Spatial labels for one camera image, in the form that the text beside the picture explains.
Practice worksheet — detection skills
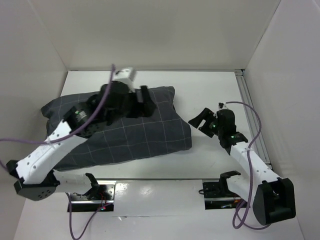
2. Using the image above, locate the dark grey checked pillowcase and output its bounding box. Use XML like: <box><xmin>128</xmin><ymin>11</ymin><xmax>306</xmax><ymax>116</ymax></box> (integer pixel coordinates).
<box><xmin>55</xmin><ymin>86</ymin><xmax>192</xmax><ymax>171</ymax></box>

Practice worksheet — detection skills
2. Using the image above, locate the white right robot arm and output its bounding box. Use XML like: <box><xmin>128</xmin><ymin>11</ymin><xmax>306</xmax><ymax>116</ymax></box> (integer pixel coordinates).
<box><xmin>188</xmin><ymin>107</ymin><xmax>296</xmax><ymax>226</ymax></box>

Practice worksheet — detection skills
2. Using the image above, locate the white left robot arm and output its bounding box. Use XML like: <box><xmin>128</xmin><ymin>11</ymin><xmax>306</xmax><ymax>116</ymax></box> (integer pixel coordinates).
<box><xmin>6</xmin><ymin>80</ymin><xmax>156</xmax><ymax>201</ymax></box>

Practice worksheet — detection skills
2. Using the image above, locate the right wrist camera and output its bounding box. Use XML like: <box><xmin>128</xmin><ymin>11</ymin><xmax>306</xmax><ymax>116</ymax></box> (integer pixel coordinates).
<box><xmin>218</xmin><ymin>102</ymin><xmax>229</xmax><ymax>111</ymax></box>

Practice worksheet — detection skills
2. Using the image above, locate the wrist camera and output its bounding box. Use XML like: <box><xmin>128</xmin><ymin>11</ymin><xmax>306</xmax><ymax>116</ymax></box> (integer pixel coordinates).
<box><xmin>113</xmin><ymin>67</ymin><xmax>137</xmax><ymax>92</ymax></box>
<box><xmin>218</xmin><ymin>102</ymin><xmax>229</xmax><ymax>111</ymax></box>

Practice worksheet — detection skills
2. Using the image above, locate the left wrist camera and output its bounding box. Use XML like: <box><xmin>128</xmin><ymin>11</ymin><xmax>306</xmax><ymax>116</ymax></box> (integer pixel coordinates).
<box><xmin>113</xmin><ymin>67</ymin><xmax>137</xmax><ymax>92</ymax></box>

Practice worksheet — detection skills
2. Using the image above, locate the aluminium frame rail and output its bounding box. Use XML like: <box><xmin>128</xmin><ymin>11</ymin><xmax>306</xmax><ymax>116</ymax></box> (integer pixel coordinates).
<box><xmin>234</xmin><ymin>69</ymin><xmax>272</xmax><ymax>168</ymax></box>

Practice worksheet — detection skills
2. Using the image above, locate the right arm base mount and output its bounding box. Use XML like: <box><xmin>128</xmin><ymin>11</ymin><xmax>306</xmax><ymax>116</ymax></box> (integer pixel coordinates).
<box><xmin>198</xmin><ymin>181</ymin><xmax>242</xmax><ymax>210</ymax></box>

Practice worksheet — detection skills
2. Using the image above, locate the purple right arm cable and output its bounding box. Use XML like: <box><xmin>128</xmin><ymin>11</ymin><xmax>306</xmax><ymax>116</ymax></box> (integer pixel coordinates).
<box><xmin>224</xmin><ymin>100</ymin><xmax>272</xmax><ymax>230</ymax></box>

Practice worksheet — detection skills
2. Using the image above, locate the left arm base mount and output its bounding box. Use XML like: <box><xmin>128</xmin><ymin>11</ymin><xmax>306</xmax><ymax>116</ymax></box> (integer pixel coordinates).
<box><xmin>70</xmin><ymin>179</ymin><xmax>116</xmax><ymax>213</ymax></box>

